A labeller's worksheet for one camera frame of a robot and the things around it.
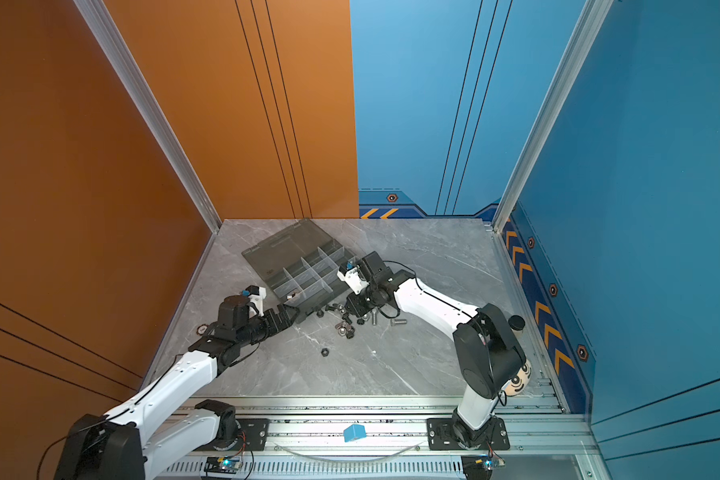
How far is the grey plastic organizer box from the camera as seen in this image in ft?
3.23

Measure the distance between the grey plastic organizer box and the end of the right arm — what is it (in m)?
0.09

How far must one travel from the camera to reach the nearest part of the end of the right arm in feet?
2.12
